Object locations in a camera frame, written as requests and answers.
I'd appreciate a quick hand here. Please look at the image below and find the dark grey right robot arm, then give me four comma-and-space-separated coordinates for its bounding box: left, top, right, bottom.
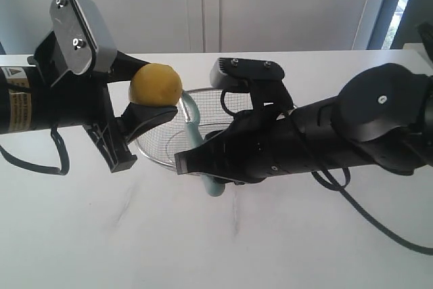
175, 58, 432, 183

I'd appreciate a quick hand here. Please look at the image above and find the yellow lemon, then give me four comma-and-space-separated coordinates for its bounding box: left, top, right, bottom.
129, 63, 183, 107

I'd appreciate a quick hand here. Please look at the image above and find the teal handled peeler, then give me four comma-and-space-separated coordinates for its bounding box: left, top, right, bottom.
179, 90, 225, 197

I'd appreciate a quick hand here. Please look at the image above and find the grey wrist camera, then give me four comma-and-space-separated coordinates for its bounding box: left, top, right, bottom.
210, 58, 294, 111
49, 0, 117, 75

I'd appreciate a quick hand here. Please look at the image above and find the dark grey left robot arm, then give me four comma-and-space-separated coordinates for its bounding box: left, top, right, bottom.
1, 32, 178, 175

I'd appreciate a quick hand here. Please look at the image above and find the black right camera cable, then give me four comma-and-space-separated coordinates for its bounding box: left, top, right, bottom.
219, 81, 433, 256

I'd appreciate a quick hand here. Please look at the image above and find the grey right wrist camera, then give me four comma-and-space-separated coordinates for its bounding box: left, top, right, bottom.
210, 58, 294, 111

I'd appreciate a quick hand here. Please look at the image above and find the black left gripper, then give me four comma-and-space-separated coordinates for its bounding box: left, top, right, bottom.
28, 32, 178, 173

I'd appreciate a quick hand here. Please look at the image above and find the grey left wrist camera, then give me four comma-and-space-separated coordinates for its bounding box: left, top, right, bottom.
49, 0, 117, 75

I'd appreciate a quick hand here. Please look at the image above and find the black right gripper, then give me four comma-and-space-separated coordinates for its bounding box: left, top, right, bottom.
175, 106, 325, 183

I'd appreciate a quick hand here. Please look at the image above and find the oval metal wire basket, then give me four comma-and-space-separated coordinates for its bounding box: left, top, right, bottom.
135, 87, 298, 172

